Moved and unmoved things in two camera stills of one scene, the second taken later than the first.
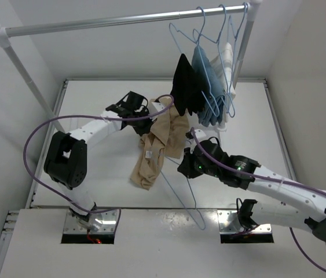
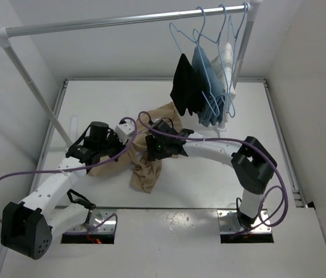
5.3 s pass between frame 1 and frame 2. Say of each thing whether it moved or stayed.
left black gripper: moved
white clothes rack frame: stayed
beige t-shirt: moved
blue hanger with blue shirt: stayed
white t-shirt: stayed
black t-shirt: stayed
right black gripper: moved
